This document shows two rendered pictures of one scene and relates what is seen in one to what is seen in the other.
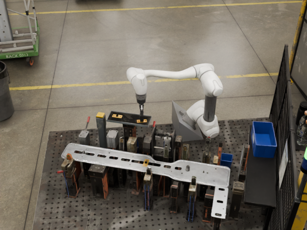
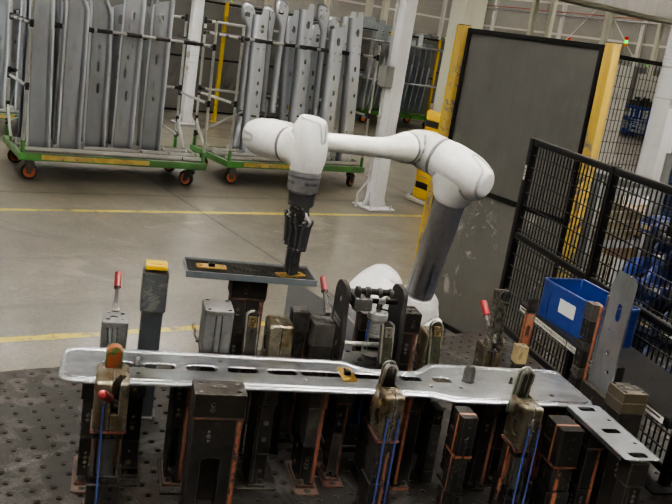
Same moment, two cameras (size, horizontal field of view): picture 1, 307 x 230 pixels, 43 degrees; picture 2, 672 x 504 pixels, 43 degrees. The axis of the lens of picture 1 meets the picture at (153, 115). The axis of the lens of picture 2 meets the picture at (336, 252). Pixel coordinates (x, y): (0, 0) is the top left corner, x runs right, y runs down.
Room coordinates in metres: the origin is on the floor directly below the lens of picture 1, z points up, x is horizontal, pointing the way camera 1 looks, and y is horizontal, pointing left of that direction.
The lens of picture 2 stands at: (0.52, 1.13, 1.85)
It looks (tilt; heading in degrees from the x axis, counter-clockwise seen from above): 14 degrees down; 331
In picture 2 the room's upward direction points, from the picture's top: 9 degrees clockwise
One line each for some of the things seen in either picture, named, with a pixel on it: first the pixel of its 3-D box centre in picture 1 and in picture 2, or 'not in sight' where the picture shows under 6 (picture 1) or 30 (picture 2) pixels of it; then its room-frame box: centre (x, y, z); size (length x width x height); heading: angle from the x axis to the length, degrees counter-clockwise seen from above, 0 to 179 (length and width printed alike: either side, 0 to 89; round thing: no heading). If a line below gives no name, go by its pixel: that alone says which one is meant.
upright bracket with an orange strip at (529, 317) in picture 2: (218, 165); (516, 378); (2.30, -0.52, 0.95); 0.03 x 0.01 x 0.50; 76
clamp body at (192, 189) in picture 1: (191, 201); (513, 463); (1.99, -0.29, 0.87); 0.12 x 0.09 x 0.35; 166
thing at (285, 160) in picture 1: (284, 164); not in sight; (1.95, -0.90, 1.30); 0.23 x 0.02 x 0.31; 166
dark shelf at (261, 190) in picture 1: (261, 162); (612, 357); (2.27, -0.86, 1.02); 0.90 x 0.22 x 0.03; 166
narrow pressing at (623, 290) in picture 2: (240, 163); (611, 332); (2.10, -0.64, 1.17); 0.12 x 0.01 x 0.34; 166
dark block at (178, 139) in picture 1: (177, 157); (398, 376); (2.44, -0.21, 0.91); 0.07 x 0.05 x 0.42; 166
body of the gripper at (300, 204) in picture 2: (141, 102); (300, 207); (2.62, 0.10, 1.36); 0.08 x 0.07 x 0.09; 5
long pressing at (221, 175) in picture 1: (143, 163); (339, 377); (2.28, 0.08, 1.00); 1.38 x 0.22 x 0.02; 76
